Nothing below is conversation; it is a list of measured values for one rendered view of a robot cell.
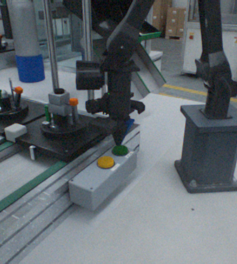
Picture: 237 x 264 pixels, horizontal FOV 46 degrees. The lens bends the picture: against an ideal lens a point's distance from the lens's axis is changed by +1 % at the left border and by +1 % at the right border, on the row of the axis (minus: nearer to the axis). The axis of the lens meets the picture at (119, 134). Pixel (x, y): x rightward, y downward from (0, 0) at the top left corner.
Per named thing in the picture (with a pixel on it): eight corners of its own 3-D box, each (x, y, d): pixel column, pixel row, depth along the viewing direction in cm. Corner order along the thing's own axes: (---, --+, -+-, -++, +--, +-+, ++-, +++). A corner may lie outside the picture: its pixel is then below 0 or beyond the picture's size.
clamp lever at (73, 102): (80, 122, 82) (78, 98, 79) (76, 125, 81) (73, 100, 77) (71, 120, 84) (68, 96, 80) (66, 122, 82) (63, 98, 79)
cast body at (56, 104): (74, 111, 83) (72, 89, 80) (64, 116, 80) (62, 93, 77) (53, 106, 87) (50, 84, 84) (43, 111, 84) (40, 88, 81)
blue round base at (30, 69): (50, 78, 176) (48, 53, 169) (32, 84, 164) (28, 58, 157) (33, 75, 183) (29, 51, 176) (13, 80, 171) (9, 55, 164)
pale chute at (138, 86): (143, 98, 105) (151, 92, 102) (120, 108, 96) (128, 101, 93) (104, 38, 108) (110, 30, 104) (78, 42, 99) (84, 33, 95)
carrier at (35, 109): (58, 112, 102) (54, 79, 96) (2, 139, 84) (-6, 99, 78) (13, 101, 113) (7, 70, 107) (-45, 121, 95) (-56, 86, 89)
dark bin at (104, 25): (141, 43, 97) (149, 23, 92) (115, 48, 88) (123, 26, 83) (89, 3, 106) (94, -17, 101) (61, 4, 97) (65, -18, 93)
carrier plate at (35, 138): (117, 128, 90) (117, 122, 89) (68, 162, 72) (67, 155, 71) (61, 114, 101) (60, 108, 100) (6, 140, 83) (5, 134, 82)
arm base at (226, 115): (233, 118, 70) (237, 95, 67) (207, 119, 70) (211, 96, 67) (221, 108, 76) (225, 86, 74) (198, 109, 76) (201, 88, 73)
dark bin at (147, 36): (158, 38, 108) (167, 19, 103) (138, 42, 99) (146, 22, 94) (110, 2, 118) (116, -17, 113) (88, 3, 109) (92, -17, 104)
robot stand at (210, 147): (240, 191, 76) (257, 124, 67) (188, 194, 75) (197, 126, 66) (218, 161, 89) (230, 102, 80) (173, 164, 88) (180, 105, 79)
